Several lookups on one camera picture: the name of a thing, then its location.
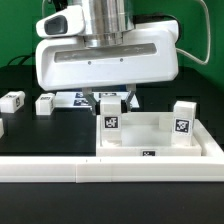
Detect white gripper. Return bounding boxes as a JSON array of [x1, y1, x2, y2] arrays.
[[36, 20, 179, 116]]

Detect white square tabletop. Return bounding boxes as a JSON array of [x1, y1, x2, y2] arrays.
[[96, 112, 202, 157]]

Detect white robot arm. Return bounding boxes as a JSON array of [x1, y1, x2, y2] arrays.
[[35, 0, 179, 112]]

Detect white marker sheet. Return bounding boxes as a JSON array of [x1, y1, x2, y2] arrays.
[[53, 90, 140, 109]]

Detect white U-shaped obstacle fence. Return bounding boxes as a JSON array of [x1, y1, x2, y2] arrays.
[[0, 122, 224, 183]]

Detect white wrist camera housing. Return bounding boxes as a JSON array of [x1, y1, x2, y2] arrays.
[[36, 5, 85, 38]]

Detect black cables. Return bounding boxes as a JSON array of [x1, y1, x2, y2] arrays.
[[7, 53, 37, 66]]

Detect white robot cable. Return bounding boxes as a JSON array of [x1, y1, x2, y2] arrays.
[[175, 0, 212, 66]]

